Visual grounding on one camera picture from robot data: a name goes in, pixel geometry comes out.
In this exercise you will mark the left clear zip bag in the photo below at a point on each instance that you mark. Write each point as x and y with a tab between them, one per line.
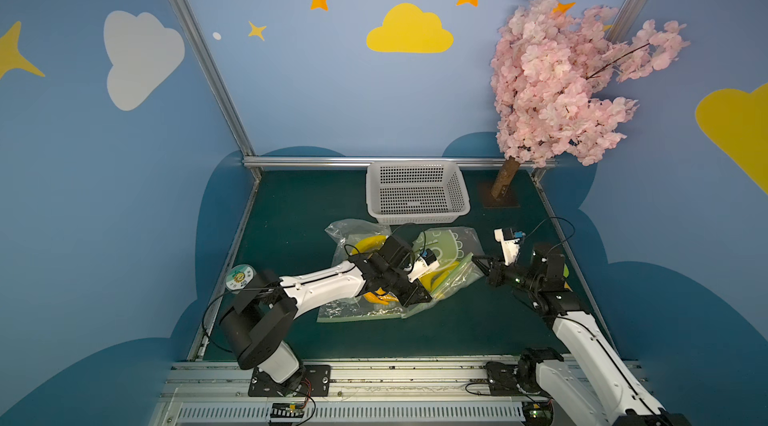
347	304

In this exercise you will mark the yellow banana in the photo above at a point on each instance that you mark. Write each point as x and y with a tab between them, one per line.
434	280

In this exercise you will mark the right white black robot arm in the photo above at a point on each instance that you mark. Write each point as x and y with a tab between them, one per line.
613	395

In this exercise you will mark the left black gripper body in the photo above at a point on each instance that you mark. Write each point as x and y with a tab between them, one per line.
405	273

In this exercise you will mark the white perforated plastic basket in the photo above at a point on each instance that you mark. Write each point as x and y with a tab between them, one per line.
418	192

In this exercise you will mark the yellow banana top left bag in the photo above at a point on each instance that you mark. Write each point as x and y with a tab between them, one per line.
366	245

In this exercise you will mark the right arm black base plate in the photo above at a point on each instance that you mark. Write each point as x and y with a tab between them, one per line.
510	377

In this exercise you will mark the orange banana left bag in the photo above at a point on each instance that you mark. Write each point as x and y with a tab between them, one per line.
380	297

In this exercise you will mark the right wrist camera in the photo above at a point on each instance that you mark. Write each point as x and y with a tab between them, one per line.
511	243

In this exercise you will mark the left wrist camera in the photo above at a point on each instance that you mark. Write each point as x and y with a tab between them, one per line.
425	263

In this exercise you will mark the aluminium front rail frame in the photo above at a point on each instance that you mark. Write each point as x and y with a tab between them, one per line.
384	391

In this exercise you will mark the green printed zip bag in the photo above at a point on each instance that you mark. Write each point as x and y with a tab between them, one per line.
455	249

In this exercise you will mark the pink blossom artificial tree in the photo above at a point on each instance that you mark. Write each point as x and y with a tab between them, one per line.
547	70

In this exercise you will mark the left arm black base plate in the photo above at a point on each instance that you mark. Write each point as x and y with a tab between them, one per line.
309	380

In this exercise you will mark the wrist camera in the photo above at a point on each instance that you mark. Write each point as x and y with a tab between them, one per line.
511	243
425	263

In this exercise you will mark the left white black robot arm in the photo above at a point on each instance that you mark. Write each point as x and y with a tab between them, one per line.
256	323

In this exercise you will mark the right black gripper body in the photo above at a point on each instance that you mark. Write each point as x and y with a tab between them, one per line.
498	273

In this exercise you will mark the small round labelled jar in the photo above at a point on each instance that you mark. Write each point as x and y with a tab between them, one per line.
239	277

